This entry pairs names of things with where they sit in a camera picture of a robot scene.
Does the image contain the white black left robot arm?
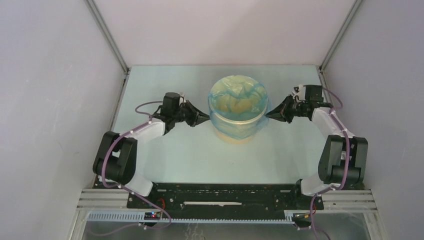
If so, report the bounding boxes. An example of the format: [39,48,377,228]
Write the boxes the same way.
[92,92,210,208]

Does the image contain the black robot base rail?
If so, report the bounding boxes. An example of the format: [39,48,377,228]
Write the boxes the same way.
[127,183,320,218]

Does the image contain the blue plastic trash bag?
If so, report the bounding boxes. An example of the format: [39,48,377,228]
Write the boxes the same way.
[207,75,270,139]

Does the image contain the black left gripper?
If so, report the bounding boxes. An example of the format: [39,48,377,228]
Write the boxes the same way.
[173,100,211,128]

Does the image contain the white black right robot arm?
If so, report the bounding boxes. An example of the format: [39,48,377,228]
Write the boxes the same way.
[266,84,368,209]

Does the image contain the aluminium corner frame right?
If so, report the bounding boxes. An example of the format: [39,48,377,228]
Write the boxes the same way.
[319,0,364,73]

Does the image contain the small lit circuit board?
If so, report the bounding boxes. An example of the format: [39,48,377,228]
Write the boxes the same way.
[143,211,162,221]

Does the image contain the aluminium corner frame left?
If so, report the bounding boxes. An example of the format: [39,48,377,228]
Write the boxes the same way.
[84,0,130,75]

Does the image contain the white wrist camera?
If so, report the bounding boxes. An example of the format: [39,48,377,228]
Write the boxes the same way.
[291,84,306,103]
[179,92,186,105]

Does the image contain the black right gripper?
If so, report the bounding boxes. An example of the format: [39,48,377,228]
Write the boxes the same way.
[266,94,308,124]

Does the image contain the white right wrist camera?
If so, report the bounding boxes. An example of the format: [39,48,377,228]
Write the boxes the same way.
[291,84,306,103]

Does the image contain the yellow printed trash bin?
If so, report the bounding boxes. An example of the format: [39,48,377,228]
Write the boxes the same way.
[213,127,255,145]

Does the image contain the aluminium corner frame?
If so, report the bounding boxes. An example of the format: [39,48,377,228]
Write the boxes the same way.
[84,0,130,75]
[319,0,364,73]

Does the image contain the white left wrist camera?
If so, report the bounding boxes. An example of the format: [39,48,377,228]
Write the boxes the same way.
[179,92,186,105]

